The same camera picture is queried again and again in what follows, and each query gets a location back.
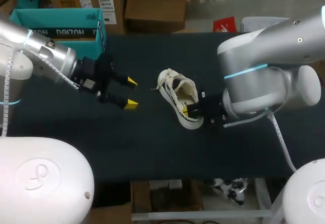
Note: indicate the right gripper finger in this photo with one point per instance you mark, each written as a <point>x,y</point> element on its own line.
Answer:
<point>195,109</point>

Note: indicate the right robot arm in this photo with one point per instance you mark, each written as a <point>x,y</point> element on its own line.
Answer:
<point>266,56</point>

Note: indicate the red box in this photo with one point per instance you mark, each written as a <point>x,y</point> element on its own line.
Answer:
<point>225,25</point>

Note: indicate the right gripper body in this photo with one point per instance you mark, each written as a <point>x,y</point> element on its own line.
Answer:
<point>214,107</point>

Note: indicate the open teal box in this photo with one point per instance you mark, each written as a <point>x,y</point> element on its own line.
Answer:
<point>58,20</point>

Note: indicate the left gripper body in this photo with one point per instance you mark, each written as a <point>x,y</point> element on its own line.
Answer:
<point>91,71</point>

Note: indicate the open cardboard box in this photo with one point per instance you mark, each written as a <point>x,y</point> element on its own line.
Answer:
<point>155,13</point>

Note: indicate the cardboard box with blocks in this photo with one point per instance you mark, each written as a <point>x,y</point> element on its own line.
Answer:
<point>166,196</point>

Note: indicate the cream white shoe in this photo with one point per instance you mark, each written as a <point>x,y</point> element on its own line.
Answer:
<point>185,87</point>

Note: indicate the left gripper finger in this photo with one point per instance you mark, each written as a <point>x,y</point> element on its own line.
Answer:
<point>119,101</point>
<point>123,79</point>

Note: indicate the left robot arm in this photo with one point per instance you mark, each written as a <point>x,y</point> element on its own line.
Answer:
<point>48,51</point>

